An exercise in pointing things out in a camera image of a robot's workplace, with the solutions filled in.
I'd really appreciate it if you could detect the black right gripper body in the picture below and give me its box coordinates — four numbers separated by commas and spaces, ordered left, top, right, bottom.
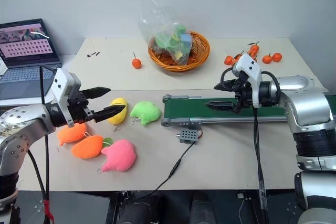
232, 72, 255, 115

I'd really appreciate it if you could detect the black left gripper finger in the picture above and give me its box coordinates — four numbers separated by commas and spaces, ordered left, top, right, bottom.
93, 104, 127, 123
79, 86, 111, 101

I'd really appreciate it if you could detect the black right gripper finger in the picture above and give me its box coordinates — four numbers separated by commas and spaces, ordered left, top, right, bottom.
213, 78, 239, 92
205, 99, 237, 113

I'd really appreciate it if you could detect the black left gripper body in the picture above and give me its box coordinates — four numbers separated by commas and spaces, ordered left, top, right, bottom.
67, 90, 96, 125

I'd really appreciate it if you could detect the green conveyor belt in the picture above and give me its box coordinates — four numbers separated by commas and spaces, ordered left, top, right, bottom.
160, 93, 336, 127

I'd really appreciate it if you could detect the yellow plush fruit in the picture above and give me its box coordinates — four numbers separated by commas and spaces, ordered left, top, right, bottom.
108, 98, 129, 132

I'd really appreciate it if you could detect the green plush fruit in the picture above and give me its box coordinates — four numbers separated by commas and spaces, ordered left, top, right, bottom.
128, 101, 162, 127

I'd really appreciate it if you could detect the orange plush carrot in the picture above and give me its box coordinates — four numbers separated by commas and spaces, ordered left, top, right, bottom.
71, 134, 114, 160

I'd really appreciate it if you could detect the orange woven basket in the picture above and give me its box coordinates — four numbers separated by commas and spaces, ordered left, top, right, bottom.
147, 30, 211, 73

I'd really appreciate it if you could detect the grey sensor module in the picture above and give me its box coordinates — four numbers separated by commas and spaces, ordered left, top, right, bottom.
176, 129, 202, 145

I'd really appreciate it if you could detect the pink plush fruit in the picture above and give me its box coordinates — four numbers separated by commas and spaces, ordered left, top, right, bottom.
96, 140, 138, 174

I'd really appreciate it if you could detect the clear plastic bag of toys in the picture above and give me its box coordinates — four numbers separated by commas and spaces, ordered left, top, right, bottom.
138, 0, 194, 66

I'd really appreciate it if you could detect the open laptop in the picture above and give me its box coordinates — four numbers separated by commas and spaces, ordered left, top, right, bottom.
0, 18, 63, 101

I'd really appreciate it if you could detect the dark rounded shape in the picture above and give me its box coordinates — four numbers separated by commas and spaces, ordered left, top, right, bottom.
189, 189, 218, 224
117, 190, 165, 224

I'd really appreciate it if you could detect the dark grey flat panel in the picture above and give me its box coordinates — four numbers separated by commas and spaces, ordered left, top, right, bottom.
15, 190, 111, 224

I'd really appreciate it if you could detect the red tape strip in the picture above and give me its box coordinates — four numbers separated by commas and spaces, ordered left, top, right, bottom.
43, 199, 55, 222

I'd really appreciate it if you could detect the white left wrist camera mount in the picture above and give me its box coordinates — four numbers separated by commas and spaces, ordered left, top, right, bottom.
50, 68, 82, 128

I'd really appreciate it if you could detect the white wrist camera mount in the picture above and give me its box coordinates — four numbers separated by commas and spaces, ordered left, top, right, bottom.
50, 68, 82, 128
232, 53, 264, 109

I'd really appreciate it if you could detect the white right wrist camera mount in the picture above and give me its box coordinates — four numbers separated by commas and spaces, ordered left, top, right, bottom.
232, 53, 264, 109

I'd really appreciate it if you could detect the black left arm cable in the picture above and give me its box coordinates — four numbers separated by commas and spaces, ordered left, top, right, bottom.
27, 65, 55, 224

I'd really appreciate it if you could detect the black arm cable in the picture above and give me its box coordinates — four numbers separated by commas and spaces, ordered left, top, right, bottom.
27, 65, 55, 224
220, 68, 280, 224

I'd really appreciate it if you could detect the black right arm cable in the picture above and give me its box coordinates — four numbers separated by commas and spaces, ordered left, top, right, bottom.
220, 68, 280, 224

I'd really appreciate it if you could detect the black cable with inline connector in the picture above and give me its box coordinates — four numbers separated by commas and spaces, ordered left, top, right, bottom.
123, 141, 198, 196

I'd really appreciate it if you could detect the thin white cable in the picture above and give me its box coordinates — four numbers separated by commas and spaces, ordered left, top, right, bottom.
237, 192, 247, 222

